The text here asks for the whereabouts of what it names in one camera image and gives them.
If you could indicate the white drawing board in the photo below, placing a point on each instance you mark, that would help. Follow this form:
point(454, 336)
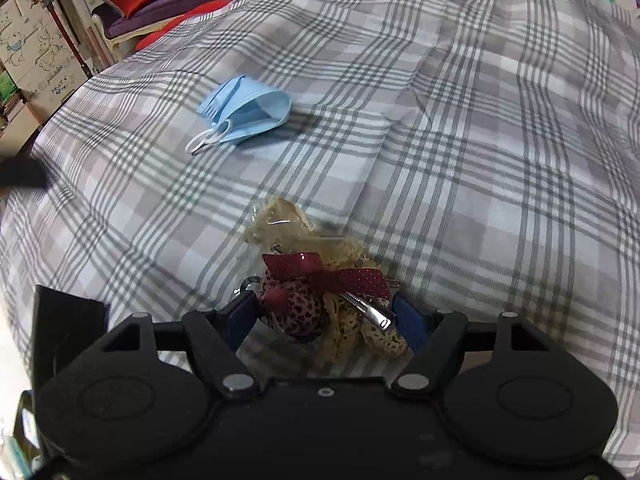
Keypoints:
point(37, 57)

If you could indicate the grey plaid bed cover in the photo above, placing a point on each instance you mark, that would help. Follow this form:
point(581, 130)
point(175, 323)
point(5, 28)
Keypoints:
point(485, 152)

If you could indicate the crumpled blue face mask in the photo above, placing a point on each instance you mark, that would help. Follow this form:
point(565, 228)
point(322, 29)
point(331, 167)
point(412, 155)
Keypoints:
point(239, 109)

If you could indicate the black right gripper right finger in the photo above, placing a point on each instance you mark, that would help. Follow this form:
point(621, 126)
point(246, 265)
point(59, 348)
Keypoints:
point(435, 336)

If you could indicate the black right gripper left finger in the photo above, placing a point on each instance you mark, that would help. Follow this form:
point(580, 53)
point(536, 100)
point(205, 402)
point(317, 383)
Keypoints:
point(213, 339)

